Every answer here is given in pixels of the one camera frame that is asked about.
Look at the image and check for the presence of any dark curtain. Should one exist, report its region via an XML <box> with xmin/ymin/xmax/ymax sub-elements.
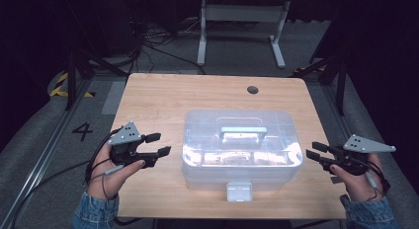
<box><xmin>342</xmin><ymin>0</ymin><xmax>419</xmax><ymax>181</ymax></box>
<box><xmin>0</xmin><ymin>0</ymin><xmax>75</xmax><ymax>151</ymax></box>

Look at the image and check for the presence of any grey cable with plug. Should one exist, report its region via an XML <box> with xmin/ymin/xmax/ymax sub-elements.
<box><xmin>101</xmin><ymin>164</ymin><xmax>126</xmax><ymax>201</ymax></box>
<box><xmin>364</xmin><ymin>171</ymin><xmax>380</xmax><ymax>191</ymax></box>

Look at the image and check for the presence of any black tripod stand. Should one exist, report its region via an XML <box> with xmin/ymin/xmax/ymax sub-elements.
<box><xmin>64</xmin><ymin>45</ymin><xmax>127</xmax><ymax>113</ymax></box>
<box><xmin>293</xmin><ymin>49</ymin><xmax>349</xmax><ymax>117</ymax></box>

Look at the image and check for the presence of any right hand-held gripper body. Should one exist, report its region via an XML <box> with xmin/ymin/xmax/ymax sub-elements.
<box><xmin>329</xmin><ymin>133</ymin><xmax>397</xmax><ymax>177</ymax></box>

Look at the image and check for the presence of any yellow black floor tape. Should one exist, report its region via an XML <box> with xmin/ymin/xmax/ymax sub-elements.
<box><xmin>48</xmin><ymin>72</ymin><xmax>97</xmax><ymax>99</ymax></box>

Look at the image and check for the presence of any person's right hand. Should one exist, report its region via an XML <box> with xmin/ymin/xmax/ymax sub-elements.
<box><xmin>329</xmin><ymin>152</ymin><xmax>385</xmax><ymax>202</ymax></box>

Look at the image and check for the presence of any white metal desk frame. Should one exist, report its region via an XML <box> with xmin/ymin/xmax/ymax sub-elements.
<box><xmin>196</xmin><ymin>0</ymin><xmax>292</xmax><ymax>70</ymax></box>

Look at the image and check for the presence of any clear plastic storage box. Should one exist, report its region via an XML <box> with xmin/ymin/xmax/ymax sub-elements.
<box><xmin>181</xmin><ymin>108</ymin><xmax>304</xmax><ymax>203</ymax></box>

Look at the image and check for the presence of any metal floor rail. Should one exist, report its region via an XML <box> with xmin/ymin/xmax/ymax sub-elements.
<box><xmin>319</xmin><ymin>83</ymin><xmax>352</xmax><ymax>139</ymax></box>
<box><xmin>0</xmin><ymin>79</ymin><xmax>95</xmax><ymax>229</ymax></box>

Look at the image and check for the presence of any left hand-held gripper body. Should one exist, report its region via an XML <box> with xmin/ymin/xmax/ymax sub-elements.
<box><xmin>107</xmin><ymin>120</ymin><xmax>148</xmax><ymax>167</ymax></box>

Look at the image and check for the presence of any person's left hand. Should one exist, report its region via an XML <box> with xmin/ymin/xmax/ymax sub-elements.
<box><xmin>86</xmin><ymin>143</ymin><xmax>146</xmax><ymax>201</ymax></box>

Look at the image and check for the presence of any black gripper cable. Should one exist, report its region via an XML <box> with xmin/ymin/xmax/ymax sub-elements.
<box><xmin>361</xmin><ymin>152</ymin><xmax>392</xmax><ymax>201</ymax></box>
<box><xmin>9</xmin><ymin>127</ymin><xmax>124</xmax><ymax>229</ymax></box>

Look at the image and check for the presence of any tangle of black floor cables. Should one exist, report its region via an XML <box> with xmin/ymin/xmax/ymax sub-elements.
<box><xmin>126</xmin><ymin>20</ymin><xmax>207</xmax><ymax>76</ymax></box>

